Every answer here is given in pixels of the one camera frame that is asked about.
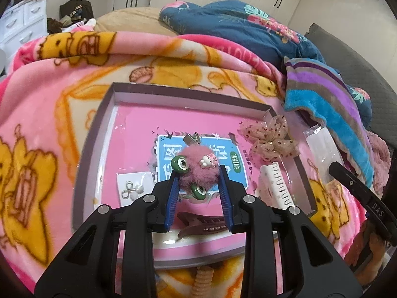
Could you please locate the polka dot bow hair clip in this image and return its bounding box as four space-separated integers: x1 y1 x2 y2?
238 115 301 163

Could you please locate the earring card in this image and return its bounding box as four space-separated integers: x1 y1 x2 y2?
116 171 156 208

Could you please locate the pink cardboard box tray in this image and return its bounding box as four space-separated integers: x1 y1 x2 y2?
72 82 317 269

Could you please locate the person's right hand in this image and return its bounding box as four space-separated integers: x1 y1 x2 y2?
344 217 393 289

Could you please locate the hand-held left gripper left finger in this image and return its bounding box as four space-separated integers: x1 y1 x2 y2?
34 174 182 298

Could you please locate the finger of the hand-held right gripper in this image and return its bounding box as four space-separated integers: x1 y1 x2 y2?
328 161 397 246

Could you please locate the white drawer cabinet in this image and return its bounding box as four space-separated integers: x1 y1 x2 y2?
0 0 50 52

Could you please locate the blue floral quilt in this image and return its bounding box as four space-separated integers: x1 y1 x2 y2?
160 0 373 131

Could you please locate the clear plastic bag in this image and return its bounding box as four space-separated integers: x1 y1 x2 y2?
303 124 345 187

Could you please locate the pink printed blanket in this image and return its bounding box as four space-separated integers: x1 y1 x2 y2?
0 31 394 298

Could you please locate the cream hair claw clip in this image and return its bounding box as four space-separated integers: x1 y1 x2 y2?
254 163 297 210

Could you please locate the beige bed sheet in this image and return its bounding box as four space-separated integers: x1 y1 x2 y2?
93 6 183 36

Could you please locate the striped fleece blanket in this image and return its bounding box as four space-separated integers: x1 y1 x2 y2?
284 56 376 190

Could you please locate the pink fuzzy cloth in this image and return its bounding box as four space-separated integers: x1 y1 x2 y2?
366 130 392 196

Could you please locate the grey headboard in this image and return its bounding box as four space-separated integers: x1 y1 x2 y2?
305 23 397 199

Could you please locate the brown hair claw clip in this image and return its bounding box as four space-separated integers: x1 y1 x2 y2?
176 211 232 240

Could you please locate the pink fluffy hair clip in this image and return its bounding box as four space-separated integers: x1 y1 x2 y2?
169 132 222 201

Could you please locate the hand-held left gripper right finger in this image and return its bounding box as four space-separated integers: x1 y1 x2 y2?
219 164 363 298

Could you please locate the black bag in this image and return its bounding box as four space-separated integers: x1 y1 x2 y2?
59 0 95 27

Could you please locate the beige spiral hair tie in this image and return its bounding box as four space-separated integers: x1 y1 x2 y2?
191 265 216 298

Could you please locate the pink book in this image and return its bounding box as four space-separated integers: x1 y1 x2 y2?
116 102 306 260

